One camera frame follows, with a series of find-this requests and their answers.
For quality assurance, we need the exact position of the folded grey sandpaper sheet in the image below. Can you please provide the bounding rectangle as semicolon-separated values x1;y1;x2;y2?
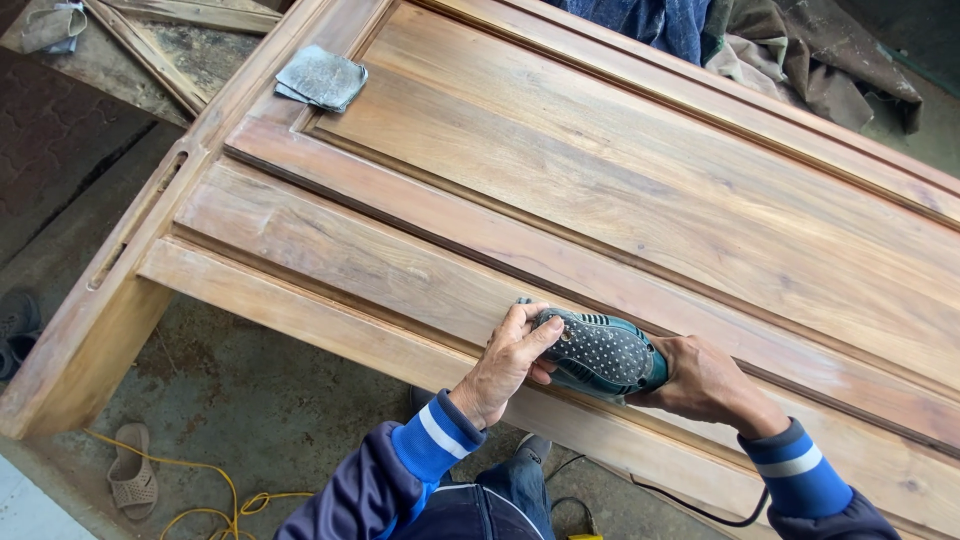
273;43;369;114

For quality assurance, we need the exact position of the grey cloth rag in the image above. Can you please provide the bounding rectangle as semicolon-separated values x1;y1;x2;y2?
19;0;89;55

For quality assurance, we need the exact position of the heap of dusty cloths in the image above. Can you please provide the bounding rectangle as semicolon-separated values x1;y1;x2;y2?
702;0;925;136

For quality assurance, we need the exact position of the beige rubber sandal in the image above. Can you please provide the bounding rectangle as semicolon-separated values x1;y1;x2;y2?
106;422;160;522

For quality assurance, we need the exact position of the person's left hand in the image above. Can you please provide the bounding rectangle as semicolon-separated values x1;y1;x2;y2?
448;301;565;431

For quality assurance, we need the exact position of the person's grey shoe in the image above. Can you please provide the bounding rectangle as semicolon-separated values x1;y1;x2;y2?
514;432;553;468

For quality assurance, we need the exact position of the teal electric palm sander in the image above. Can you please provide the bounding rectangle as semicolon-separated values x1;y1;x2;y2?
516;297;670;406

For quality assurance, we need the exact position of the large wooden door panel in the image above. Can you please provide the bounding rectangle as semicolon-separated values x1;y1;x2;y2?
0;0;960;540

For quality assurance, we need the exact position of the black power cord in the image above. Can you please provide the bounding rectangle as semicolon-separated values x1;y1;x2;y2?
544;453;771;535

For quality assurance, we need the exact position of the person's right hand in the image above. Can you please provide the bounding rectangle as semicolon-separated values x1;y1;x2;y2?
625;334;790;441

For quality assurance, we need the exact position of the yellow extension cable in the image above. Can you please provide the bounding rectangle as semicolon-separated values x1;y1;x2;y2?
82;427;315;540

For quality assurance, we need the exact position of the wooden frame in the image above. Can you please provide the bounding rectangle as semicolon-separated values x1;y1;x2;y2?
0;0;283;129

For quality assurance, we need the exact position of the blue fabric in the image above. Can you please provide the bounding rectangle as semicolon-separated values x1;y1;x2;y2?
541;0;712;67

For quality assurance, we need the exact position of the dark shoe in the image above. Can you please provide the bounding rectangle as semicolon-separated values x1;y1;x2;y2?
0;288;43;382

